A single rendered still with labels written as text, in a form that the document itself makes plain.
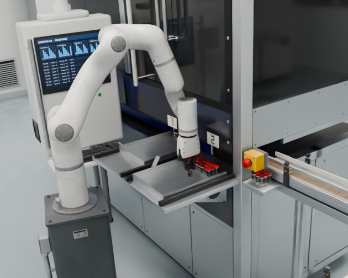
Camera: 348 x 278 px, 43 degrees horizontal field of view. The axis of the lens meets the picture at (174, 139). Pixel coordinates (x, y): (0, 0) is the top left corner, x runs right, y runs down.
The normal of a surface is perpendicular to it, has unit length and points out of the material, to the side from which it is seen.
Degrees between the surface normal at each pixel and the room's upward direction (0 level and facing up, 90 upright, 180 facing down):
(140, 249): 0
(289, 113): 90
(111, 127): 90
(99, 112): 90
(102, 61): 118
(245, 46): 90
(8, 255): 0
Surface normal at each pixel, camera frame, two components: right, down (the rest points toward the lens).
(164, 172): -0.06, -0.93
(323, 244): 0.56, 0.28
